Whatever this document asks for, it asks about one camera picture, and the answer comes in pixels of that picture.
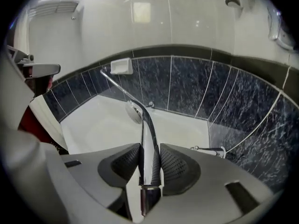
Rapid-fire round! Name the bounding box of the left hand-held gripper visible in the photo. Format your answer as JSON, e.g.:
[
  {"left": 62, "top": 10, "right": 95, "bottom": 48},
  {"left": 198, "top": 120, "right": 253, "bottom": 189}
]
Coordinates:
[{"left": 6, "top": 44, "right": 62, "bottom": 79}]

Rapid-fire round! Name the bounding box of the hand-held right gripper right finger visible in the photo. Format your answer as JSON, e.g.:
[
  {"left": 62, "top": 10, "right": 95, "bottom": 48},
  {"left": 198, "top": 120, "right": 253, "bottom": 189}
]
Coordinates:
[{"left": 159, "top": 142, "right": 280, "bottom": 224}]

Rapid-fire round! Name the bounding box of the chrome mixer valve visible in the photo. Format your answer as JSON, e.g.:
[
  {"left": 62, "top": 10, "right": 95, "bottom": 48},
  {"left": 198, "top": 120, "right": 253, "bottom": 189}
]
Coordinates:
[{"left": 267, "top": 7, "right": 295, "bottom": 52}]

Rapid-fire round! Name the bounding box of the chrome shower head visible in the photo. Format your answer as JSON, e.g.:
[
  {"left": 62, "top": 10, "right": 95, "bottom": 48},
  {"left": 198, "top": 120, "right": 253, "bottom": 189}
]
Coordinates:
[{"left": 125, "top": 99, "right": 163, "bottom": 217}]

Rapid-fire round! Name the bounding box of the white bathtub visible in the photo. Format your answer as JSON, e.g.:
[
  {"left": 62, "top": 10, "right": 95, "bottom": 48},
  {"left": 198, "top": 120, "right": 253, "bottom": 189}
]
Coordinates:
[{"left": 59, "top": 94, "right": 211, "bottom": 155}]

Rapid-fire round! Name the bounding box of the chrome grab bar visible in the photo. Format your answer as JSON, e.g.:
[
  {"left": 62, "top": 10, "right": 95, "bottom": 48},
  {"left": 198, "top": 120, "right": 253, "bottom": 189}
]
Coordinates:
[{"left": 100, "top": 66, "right": 155, "bottom": 108}]

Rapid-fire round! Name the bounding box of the chrome tub spout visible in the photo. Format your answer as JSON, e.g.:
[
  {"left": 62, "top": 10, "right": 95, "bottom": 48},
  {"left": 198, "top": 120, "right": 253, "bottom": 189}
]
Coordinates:
[{"left": 190, "top": 145, "right": 227, "bottom": 159}]

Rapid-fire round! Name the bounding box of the white soap dish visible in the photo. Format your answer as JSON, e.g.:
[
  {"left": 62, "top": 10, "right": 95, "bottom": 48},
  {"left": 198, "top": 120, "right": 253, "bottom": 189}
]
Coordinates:
[{"left": 109, "top": 57, "right": 134, "bottom": 76}]

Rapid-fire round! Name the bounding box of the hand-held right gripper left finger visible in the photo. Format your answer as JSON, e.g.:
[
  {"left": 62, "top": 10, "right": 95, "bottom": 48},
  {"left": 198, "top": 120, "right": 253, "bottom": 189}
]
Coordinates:
[{"left": 60, "top": 142, "right": 143, "bottom": 220}]

